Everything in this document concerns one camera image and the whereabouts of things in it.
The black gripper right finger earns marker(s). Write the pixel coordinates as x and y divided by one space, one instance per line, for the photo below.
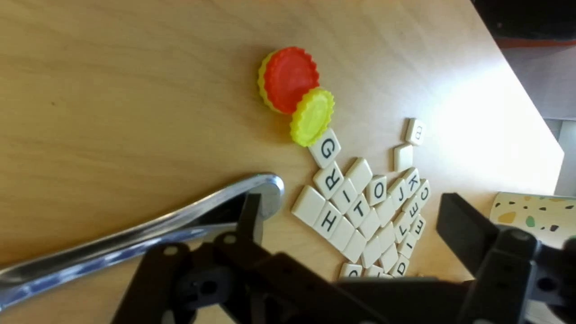
515 277

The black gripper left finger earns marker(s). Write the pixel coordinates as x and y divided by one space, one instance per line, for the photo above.
180 282

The metal spoon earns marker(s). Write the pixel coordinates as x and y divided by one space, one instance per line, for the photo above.
90 253

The yellow ball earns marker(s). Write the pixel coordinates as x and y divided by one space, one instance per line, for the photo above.
312 118

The yellow game disc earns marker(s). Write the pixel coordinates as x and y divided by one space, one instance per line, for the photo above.
263 91

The red game disc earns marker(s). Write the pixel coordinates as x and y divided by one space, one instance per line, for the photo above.
290 79

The speckled cup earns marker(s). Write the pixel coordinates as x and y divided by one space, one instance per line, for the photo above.
533 219

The cream letter tile C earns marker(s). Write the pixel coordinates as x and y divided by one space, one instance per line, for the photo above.
423 194

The cream letter tile K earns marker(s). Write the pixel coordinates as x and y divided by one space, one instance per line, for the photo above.
411 185

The blank cream tile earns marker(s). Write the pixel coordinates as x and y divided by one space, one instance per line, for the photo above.
342 235
358 174
308 206
355 248
403 158
378 246

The cream letter tile H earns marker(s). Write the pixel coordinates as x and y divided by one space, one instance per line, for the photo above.
328 221

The cream letter tile O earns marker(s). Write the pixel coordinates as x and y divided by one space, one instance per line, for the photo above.
376 190

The cream letter tile T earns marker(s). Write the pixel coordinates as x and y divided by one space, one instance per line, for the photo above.
360 210

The cream letter tile R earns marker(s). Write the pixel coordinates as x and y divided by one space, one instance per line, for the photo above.
328 181

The cream letter tile I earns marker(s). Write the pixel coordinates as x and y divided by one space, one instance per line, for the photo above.
346 196

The cream letter tile G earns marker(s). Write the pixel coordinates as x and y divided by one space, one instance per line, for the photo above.
326 149

